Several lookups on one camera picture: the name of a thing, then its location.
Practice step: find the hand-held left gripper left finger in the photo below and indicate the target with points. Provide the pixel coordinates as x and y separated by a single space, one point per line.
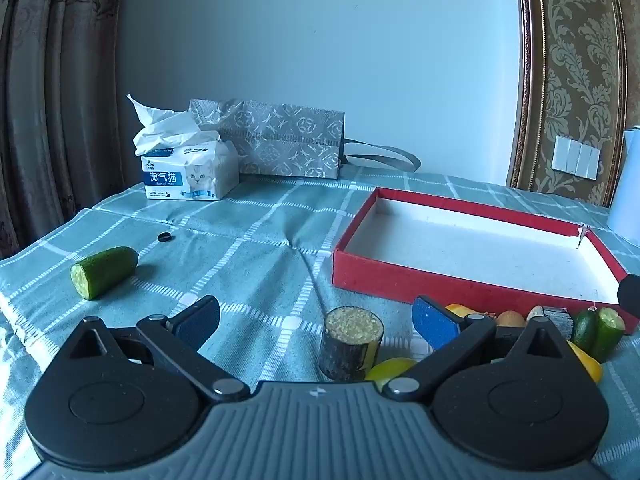
200 322

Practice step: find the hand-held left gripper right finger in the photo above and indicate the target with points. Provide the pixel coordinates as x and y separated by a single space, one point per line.
434 322

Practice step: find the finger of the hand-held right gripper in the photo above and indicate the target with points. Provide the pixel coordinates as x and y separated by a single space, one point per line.
631 296

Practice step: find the small dark green avocado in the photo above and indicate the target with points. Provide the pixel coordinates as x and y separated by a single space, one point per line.
585 332

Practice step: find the green cherry tomato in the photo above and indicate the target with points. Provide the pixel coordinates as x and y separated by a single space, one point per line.
392 367

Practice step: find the red cardboard box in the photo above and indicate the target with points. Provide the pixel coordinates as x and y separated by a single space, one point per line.
380 272

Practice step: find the yellow ridged pepper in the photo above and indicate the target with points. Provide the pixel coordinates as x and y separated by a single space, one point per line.
587 360

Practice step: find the orange fruit piece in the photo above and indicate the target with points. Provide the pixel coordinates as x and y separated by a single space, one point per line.
457 310

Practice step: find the brown potato toy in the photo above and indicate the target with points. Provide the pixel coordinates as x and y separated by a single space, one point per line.
510 319

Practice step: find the green checked tablecloth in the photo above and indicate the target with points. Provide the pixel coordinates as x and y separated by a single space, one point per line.
250 240

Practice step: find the tapered cucumber end piece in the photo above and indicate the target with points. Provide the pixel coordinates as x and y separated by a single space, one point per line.
105 270

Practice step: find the light blue electric kettle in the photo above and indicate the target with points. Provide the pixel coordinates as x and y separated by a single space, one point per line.
627 185

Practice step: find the soft tissue pack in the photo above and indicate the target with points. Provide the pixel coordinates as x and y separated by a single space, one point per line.
200 175

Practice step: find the grey patterned gift bag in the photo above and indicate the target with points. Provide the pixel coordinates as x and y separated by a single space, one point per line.
290 135

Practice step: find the brown patterned curtain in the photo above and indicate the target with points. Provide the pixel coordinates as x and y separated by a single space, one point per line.
50 110

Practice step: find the white wall switch panel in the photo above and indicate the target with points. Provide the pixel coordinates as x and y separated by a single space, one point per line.
575 156

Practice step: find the ornate framed wall panel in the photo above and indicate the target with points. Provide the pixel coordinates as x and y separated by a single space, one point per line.
575 60

